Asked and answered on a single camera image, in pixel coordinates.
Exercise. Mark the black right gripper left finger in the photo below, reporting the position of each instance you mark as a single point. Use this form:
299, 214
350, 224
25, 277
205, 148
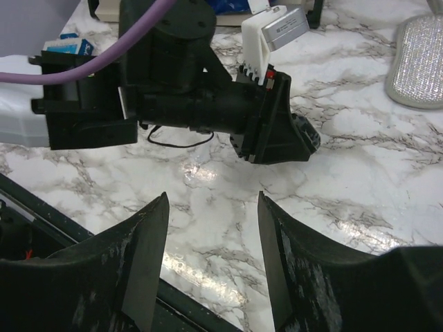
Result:
108, 282

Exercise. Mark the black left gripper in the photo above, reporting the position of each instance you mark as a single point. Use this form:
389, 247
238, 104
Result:
269, 135

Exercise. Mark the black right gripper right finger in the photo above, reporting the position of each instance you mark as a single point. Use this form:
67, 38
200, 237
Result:
318, 284

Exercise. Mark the black earbud charging case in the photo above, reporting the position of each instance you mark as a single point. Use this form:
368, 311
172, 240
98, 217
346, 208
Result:
309, 134

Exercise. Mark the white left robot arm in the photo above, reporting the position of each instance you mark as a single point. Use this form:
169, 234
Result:
162, 72

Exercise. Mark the blue doritos bag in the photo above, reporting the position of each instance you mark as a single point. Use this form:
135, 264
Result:
223, 7

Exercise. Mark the blue razor package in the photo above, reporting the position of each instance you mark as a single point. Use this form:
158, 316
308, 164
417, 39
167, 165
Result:
70, 43

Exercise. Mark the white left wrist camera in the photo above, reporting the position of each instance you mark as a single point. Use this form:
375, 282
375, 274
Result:
269, 30

